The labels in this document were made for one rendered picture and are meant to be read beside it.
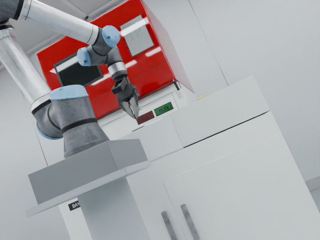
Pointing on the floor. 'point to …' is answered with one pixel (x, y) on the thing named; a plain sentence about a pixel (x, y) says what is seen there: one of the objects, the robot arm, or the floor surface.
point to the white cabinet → (221, 191)
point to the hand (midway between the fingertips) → (134, 116)
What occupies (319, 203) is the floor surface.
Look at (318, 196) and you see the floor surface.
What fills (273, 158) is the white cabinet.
